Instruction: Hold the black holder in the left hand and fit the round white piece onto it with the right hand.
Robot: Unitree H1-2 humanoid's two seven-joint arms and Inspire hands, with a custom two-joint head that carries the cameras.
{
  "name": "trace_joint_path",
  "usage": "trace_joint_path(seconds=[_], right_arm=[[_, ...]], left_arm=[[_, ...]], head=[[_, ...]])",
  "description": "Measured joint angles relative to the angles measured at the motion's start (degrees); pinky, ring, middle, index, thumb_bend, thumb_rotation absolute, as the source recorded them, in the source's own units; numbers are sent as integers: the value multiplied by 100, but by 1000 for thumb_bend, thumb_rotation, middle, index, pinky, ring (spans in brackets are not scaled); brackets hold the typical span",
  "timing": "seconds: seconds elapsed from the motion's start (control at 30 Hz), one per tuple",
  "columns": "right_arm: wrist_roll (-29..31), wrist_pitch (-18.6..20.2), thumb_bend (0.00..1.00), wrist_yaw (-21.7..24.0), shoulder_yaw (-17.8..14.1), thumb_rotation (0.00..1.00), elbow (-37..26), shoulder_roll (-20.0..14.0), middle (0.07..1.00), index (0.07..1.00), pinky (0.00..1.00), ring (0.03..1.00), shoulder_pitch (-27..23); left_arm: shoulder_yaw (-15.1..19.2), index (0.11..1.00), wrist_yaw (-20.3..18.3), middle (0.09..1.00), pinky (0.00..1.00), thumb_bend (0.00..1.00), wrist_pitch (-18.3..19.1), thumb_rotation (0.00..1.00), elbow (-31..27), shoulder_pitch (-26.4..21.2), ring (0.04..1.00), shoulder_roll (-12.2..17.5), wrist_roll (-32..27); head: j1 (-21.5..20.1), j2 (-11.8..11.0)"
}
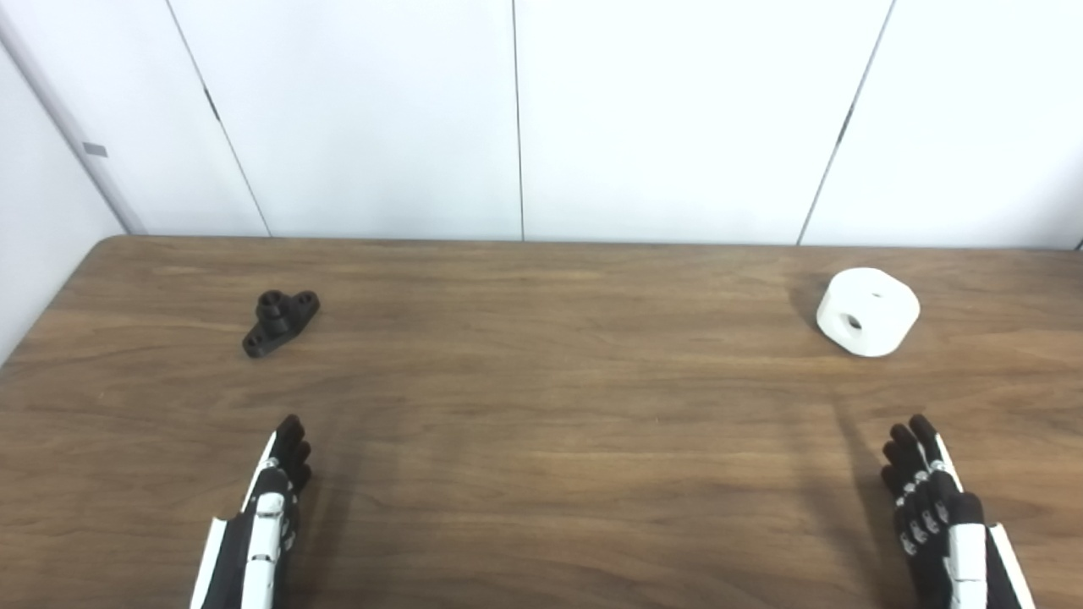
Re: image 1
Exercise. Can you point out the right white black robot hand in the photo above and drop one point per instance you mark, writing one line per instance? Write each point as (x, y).
(939, 541)

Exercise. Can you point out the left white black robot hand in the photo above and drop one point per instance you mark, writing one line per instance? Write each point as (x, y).
(254, 550)

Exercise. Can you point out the round white plastic piece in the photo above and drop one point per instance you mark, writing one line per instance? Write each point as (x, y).
(876, 326)

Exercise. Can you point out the black flanged holder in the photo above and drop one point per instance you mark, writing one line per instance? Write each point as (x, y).
(275, 321)

